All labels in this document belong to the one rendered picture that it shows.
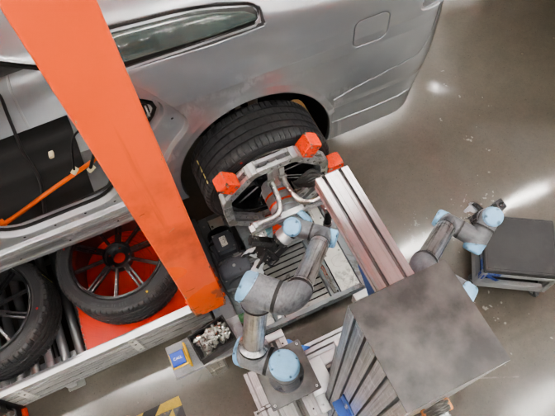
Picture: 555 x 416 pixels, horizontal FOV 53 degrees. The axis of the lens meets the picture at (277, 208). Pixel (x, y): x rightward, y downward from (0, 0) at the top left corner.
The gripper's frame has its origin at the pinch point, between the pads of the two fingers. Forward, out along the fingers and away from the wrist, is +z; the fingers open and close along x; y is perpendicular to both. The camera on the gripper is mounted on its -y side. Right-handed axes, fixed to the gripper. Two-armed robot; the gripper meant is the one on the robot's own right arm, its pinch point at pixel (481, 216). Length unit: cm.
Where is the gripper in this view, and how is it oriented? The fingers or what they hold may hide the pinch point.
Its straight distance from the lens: 258.7
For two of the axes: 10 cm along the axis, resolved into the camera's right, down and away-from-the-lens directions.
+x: 5.5, 8.2, -1.4
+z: 1.7, 0.6, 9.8
